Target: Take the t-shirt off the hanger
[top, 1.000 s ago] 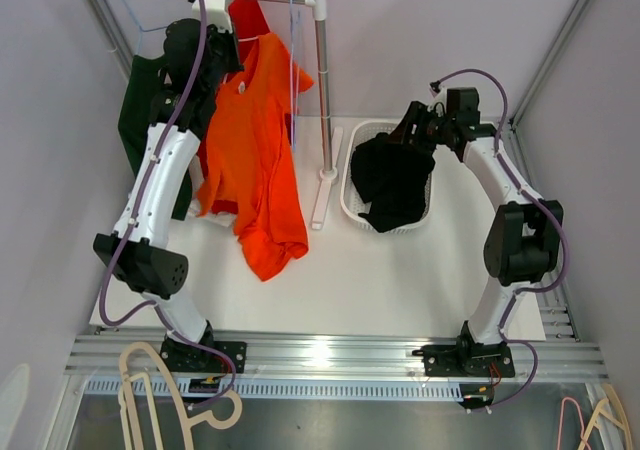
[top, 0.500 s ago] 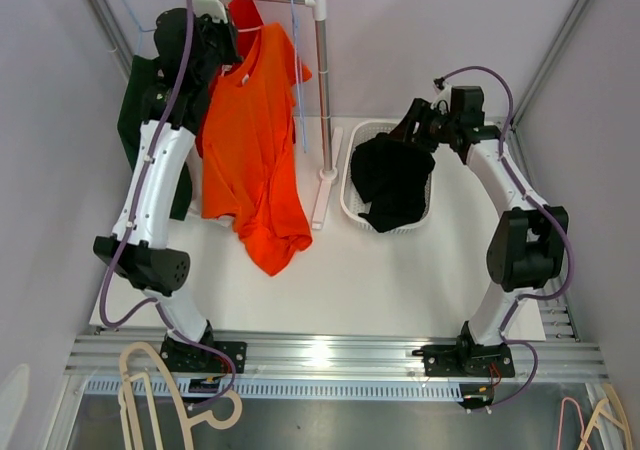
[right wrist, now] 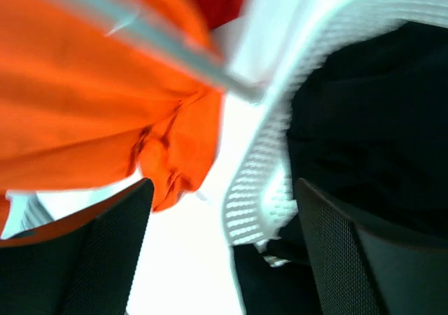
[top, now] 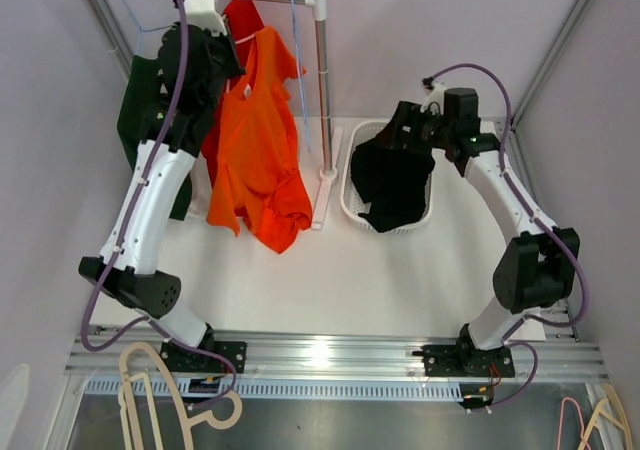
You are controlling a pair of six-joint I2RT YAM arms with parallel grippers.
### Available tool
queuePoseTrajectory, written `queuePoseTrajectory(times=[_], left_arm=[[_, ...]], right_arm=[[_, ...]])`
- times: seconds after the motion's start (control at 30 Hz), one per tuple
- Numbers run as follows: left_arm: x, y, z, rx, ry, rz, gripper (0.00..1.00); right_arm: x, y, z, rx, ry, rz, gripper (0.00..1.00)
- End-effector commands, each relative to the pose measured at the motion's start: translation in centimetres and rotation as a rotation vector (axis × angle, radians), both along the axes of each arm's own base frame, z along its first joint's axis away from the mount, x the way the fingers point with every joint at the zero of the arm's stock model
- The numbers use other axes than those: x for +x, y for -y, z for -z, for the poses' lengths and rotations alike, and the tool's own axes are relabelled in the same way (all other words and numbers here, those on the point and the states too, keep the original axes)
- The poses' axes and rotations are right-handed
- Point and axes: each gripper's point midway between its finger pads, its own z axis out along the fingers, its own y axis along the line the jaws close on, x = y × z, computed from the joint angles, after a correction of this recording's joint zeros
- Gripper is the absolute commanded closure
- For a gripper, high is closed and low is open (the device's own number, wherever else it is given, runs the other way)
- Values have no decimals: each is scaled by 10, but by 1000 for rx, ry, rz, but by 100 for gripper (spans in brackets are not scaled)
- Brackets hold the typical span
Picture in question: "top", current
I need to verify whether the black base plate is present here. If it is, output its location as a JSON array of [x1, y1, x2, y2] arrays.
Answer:
[[160, 341, 247, 374], [413, 344, 515, 378]]

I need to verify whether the black t-shirt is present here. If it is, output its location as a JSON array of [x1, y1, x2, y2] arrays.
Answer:
[[350, 139, 435, 233]]

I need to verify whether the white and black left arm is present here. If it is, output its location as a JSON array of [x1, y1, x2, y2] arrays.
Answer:
[[78, 23, 245, 371]]

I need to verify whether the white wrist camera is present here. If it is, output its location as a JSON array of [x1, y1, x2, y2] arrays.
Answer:
[[420, 77, 447, 115], [184, 0, 228, 37]]

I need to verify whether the aluminium rail front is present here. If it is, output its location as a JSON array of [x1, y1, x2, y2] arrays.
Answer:
[[65, 329, 608, 402]]

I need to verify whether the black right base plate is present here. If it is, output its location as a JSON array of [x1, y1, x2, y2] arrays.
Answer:
[[413, 344, 515, 378]]

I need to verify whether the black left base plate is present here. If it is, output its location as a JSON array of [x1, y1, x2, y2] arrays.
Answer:
[[160, 341, 247, 374]]

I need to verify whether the red t-shirt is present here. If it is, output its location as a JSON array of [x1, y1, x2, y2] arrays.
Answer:
[[201, 0, 264, 186]]

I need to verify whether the green and beige t-shirt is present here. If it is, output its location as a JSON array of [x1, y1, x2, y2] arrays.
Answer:
[[117, 52, 194, 223]]

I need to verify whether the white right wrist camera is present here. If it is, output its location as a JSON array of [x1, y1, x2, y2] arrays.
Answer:
[[420, 77, 447, 115]]

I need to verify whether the beige hanger lower right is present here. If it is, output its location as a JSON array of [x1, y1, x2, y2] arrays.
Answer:
[[578, 383, 634, 449]]

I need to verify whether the orange t-shirt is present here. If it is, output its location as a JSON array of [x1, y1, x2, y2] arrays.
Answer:
[[207, 26, 312, 254]]

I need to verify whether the beige hanger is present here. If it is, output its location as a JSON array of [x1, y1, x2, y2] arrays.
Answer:
[[578, 383, 634, 449], [117, 342, 245, 450]]

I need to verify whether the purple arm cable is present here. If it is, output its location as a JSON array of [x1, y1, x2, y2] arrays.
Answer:
[[79, 0, 236, 409], [429, 62, 591, 414]]

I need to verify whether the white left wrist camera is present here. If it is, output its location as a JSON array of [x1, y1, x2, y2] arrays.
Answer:
[[184, 0, 228, 37]]

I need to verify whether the beige hanger lower left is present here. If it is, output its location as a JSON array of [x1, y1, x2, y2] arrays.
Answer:
[[117, 342, 245, 450]]

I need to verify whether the pink plastic hanger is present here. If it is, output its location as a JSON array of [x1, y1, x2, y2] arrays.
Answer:
[[223, 0, 264, 71]]

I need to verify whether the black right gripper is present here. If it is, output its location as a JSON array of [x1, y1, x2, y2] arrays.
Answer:
[[372, 102, 452, 156]]

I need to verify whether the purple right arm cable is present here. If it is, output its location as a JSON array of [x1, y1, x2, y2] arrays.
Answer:
[[429, 62, 591, 414]]

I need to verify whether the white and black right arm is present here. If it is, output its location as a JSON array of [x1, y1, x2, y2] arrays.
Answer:
[[376, 88, 580, 375]]

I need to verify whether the white perforated plastic basket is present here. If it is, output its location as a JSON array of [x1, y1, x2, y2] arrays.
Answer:
[[340, 119, 433, 234]]

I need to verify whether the aluminium frame post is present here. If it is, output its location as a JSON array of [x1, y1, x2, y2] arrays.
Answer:
[[511, 0, 594, 127]]

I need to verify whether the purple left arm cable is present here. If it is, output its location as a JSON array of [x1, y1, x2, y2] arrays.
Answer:
[[79, 0, 236, 409]]

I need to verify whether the pink hanger lower right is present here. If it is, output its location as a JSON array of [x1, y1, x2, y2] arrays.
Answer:
[[555, 396, 591, 450]]

